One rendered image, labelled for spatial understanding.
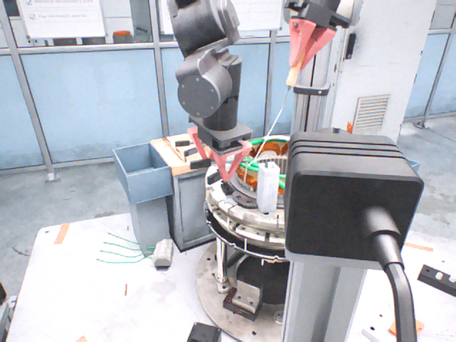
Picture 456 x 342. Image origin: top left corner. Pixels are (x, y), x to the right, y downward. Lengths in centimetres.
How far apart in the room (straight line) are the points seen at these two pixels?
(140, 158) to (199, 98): 57
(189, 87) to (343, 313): 33
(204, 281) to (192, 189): 24
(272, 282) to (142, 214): 38
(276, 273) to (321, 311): 75
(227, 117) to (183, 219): 47
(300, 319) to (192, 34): 39
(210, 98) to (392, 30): 273
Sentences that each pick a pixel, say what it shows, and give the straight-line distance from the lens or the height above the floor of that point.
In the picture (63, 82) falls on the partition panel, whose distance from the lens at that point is 290.
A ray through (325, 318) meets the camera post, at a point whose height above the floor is 131.
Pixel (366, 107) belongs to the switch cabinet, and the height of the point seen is 53.
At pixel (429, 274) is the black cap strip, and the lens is 103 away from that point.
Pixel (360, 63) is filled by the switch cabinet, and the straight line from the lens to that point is 297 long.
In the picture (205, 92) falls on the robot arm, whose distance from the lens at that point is 42.
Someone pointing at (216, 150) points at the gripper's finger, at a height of 123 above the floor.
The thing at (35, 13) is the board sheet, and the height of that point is 129.
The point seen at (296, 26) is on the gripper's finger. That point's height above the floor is 139.
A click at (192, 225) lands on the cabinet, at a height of 86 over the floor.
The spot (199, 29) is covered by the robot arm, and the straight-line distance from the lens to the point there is 48.
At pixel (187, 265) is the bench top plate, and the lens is 95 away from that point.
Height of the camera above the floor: 145
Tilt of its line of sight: 30 degrees down
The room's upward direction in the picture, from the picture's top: straight up
